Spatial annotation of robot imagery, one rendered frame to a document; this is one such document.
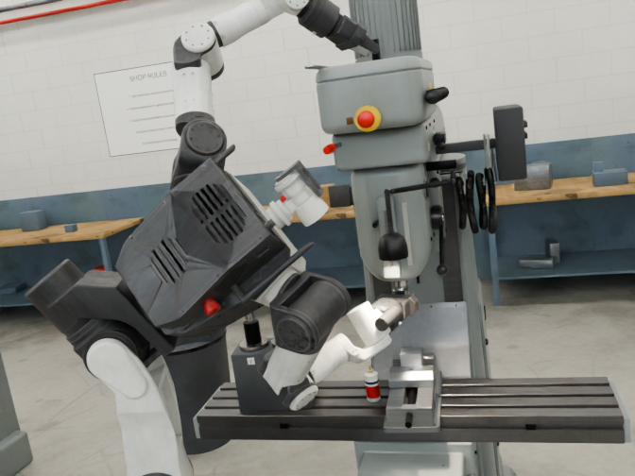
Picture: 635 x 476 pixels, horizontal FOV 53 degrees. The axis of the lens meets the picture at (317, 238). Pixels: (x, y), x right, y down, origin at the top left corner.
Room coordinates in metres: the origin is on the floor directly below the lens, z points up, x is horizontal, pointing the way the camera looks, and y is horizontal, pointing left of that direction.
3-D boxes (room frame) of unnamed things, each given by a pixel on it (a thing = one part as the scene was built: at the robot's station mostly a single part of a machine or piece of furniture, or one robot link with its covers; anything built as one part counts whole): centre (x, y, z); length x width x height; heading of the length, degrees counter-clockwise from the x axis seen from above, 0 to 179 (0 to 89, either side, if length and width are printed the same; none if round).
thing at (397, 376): (1.68, -0.21, 1.02); 0.12 x 0.06 x 0.04; 76
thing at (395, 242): (1.52, -0.18, 1.45); 0.07 x 0.07 x 0.06
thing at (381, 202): (1.63, -0.19, 1.45); 0.04 x 0.04 x 0.21; 74
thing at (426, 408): (1.70, -0.22, 0.99); 0.35 x 0.15 x 0.11; 166
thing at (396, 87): (1.75, -0.22, 1.81); 0.47 x 0.26 x 0.16; 164
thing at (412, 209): (1.74, -0.22, 1.47); 0.21 x 0.19 x 0.32; 74
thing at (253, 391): (1.82, 0.18, 1.03); 0.22 x 0.12 x 0.20; 81
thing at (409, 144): (1.77, -0.23, 1.68); 0.34 x 0.24 x 0.10; 164
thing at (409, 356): (1.73, -0.22, 1.05); 0.06 x 0.05 x 0.06; 76
